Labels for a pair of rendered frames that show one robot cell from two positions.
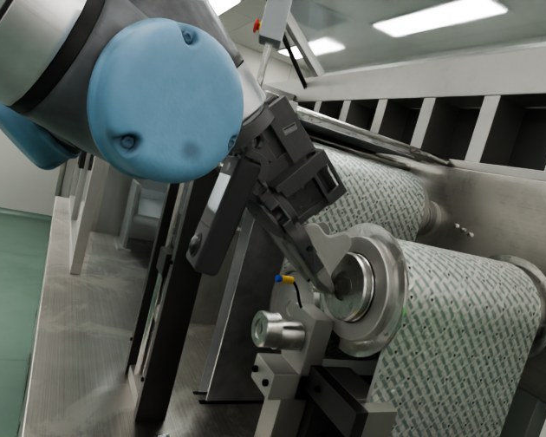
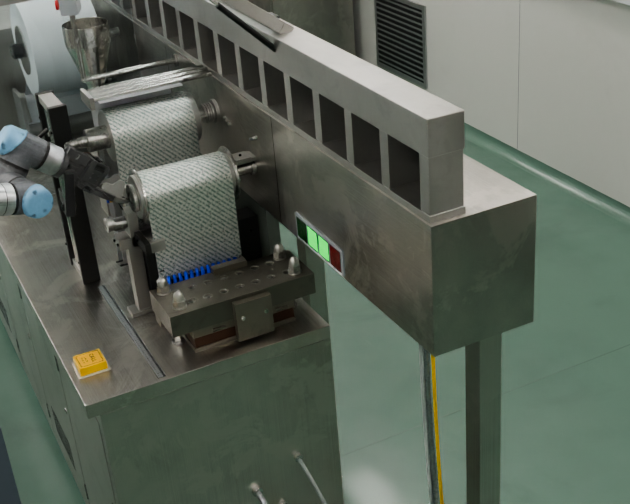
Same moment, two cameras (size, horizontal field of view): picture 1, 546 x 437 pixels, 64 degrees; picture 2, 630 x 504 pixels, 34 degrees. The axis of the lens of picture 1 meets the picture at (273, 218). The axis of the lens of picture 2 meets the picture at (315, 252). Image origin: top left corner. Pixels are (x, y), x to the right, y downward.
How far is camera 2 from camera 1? 2.29 m
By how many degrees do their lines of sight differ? 21
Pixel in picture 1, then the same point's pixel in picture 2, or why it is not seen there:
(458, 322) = (181, 197)
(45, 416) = (38, 294)
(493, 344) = (208, 198)
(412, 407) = (176, 235)
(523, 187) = (235, 96)
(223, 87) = (45, 196)
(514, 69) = (216, 18)
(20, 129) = not seen: hidden behind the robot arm
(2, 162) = not seen: outside the picture
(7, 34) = (8, 209)
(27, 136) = not seen: hidden behind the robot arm
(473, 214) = (227, 110)
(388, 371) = (156, 226)
